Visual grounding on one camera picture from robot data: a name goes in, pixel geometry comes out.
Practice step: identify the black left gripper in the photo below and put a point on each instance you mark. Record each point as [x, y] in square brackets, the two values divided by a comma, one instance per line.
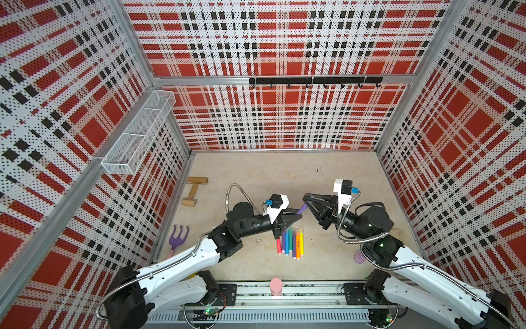
[279, 225]

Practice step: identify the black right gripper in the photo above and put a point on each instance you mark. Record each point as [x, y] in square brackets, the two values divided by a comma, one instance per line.
[329, 214]

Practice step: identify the purple marker pen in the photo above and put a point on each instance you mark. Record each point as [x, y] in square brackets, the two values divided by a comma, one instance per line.
[302, 209]

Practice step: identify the yellow marker pen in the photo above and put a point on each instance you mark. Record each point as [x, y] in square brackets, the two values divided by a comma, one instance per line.
[302, 242]

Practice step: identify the orange marker pen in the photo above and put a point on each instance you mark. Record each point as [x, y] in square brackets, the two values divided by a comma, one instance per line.
[297, 245]

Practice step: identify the green marker pen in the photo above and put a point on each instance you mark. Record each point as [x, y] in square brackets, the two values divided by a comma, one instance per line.
[290, 240]

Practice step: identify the blue marker pen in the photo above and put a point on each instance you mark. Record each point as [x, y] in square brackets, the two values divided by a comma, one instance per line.
[287, 243]

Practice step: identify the pink marker pen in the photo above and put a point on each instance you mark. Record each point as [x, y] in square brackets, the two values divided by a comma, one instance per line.
[279, 246]

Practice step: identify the wooden roller tool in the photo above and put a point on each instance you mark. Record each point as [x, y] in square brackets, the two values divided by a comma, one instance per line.
[195, 181]

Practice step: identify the purple toy garden fork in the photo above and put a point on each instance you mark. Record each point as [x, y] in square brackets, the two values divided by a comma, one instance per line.
[178, 237]

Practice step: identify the left base circuit board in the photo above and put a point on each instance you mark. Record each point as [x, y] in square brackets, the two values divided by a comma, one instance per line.
[205, 315]

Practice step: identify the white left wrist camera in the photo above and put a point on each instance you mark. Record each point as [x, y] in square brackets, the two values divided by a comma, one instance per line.
[274, 206]

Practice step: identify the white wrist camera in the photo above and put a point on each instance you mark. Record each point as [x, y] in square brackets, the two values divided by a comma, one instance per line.
[346, 192]
[274, 206]

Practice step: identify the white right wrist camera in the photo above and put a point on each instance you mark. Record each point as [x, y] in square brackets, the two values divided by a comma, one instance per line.
[346, 192]

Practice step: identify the pink cylinder on rail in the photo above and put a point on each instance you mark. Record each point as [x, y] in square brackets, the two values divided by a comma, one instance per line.
[276, 287]

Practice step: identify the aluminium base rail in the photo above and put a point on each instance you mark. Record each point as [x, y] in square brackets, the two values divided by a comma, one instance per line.
[301, 302]

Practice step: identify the black hook rail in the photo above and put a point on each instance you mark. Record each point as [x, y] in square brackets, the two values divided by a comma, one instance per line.
[352, 80]

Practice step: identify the white wire mesh basket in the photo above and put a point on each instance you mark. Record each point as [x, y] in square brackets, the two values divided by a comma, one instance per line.
[148, 116]

